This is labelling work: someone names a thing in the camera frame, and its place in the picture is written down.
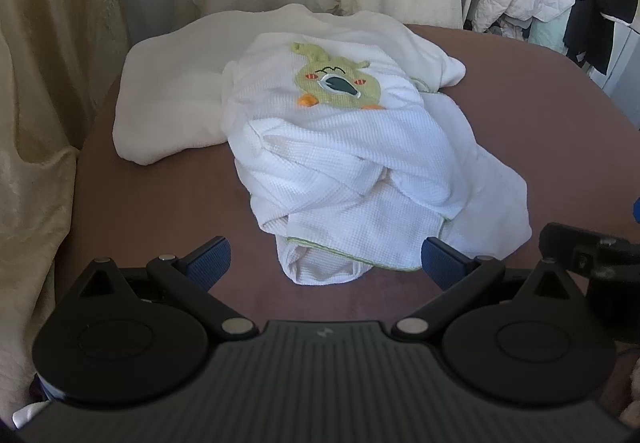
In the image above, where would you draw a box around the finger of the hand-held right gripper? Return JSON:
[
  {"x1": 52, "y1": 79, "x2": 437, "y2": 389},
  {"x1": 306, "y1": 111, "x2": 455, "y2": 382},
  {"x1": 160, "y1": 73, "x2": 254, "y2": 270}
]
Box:
[{"x1": 537, "y1": 222, "x2": 640, "y2": 280}]

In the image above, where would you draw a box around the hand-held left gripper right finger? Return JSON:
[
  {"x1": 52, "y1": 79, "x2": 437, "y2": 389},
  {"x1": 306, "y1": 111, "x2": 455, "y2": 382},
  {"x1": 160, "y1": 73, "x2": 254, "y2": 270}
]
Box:
[{"x1": 391, "y1": 237, "x2": 586, "y2": 339}]

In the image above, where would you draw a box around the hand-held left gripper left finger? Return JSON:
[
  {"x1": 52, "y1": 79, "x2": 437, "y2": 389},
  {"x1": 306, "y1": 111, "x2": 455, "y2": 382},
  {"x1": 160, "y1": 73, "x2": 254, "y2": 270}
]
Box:
[{"x1": 75, "y1": 235, "x2": 259, "y2": 339}]

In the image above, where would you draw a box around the white waffle bathrobe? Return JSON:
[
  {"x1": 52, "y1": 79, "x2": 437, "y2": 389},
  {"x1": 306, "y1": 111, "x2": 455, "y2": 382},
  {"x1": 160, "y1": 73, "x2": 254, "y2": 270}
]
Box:
[{"x1": 221, "y1": 12, "x2": 533, "y2": 286}]

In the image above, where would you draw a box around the pile of clothes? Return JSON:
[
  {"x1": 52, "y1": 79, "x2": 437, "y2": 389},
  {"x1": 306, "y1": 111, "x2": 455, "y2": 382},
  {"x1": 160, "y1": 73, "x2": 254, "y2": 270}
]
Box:
[{"x1": 487, "y1": 15, "x2": 533, "y2": 42}]

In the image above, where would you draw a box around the cream fleece blanket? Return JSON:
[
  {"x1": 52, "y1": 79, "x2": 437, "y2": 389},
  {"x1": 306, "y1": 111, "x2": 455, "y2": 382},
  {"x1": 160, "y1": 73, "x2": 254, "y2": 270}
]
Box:
[{"x1": 111, "y1": 3, "x2": 467, "y2": 166}]

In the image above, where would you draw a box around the mint green garment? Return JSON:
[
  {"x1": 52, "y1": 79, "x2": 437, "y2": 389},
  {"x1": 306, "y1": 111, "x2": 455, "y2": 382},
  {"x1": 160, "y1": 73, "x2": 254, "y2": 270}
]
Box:
[{"x1": 529, "y1": 5, "x2": 571, "y2": 54}]

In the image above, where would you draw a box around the cream curtain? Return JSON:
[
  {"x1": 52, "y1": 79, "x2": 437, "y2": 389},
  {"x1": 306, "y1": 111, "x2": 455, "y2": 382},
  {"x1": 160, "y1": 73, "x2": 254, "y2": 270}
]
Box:
[{"x1": 0, "y1": 0, "x2": 463, "y2": 404}]

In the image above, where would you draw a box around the white cloth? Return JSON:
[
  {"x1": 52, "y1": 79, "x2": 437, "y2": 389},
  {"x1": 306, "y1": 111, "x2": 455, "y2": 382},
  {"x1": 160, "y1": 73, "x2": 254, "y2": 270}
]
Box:
[{"x1": 11, "y1": 400, "x2": 48, "y2": 430}]

